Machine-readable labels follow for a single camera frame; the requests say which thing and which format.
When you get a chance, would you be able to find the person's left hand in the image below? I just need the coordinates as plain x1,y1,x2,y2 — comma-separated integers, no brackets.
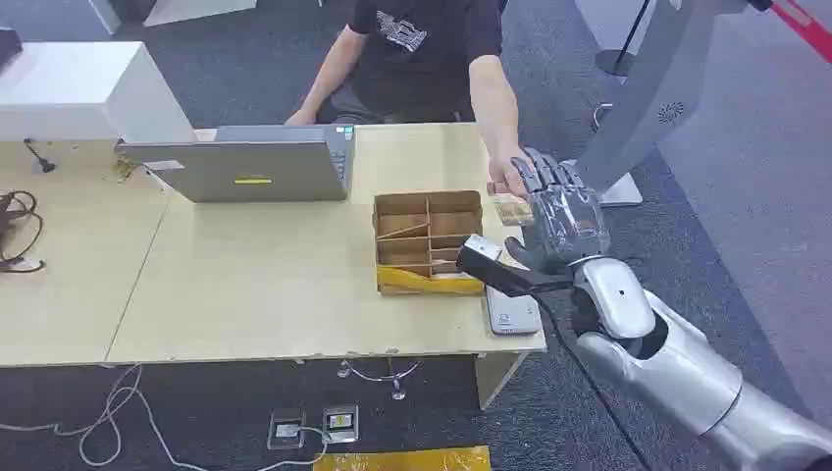
487,147,536,200

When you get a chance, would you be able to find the floor socket plate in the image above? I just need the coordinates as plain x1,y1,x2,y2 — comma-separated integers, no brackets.
267,407,307,451
321,403,361,446

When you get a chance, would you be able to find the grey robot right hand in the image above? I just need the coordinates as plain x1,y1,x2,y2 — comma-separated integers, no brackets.
504,147,613,276

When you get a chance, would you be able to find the white card reader device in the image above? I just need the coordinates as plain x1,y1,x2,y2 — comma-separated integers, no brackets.
485,285,544,338

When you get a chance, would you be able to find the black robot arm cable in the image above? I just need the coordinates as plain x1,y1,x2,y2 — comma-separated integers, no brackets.
531,290,654,471

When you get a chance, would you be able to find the wooden card box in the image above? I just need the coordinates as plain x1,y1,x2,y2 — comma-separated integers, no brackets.
371,188,487,299

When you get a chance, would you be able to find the dark object on cabinet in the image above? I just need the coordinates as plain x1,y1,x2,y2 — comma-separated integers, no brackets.
0,26,25,72

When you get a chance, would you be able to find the grey laptop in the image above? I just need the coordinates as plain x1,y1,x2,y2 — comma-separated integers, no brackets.
117,124,357,205

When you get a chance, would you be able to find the black coiled cable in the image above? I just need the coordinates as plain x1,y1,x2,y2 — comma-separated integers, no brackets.
0,189,47,275

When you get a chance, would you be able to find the desk leg panel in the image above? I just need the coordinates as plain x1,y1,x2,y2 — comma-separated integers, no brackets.
473,351,529,411

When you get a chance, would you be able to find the yellow floor sheet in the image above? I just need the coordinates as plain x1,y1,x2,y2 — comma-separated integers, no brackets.
312,445,494,471

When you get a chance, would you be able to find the person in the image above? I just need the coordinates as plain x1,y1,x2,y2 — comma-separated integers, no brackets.
284,0,536,200

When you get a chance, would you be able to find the grey curved stand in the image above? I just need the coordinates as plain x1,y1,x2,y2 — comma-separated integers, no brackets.
571,0,752,209

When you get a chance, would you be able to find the black and pale wrist camera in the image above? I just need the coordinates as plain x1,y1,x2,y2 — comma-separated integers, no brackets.
455,235,545,298

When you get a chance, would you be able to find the black stanchion pole with base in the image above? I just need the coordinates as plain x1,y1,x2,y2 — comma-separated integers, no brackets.
594,0,653,79

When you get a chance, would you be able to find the white floor cable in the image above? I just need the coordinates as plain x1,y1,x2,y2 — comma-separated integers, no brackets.
0,363,330,471

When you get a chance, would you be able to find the white furniture base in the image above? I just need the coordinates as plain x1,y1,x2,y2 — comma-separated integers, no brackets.
86,0,259,35

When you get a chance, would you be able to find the white cabinet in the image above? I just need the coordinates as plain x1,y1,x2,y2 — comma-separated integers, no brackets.
0,41,197,144

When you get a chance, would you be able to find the red barrier belt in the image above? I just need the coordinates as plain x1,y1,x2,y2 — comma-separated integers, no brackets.
768,0,832,66

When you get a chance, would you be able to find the black plug with cable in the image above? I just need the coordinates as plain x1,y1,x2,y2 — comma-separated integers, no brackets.
23,137,58,176

